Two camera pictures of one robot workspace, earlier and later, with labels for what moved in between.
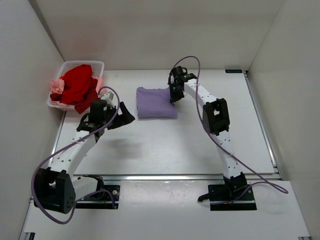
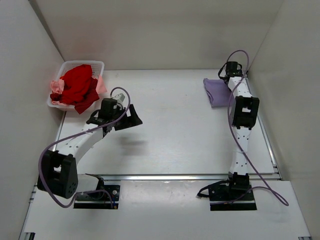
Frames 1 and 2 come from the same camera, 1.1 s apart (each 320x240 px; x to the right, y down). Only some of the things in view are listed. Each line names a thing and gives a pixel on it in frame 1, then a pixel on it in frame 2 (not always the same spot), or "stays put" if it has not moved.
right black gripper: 175,94 -> 231,74
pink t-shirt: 57,86 stays put
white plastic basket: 97,70 stays put
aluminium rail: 272,175 stays put
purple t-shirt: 155,103 -> 218,93
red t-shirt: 76,82 stays put
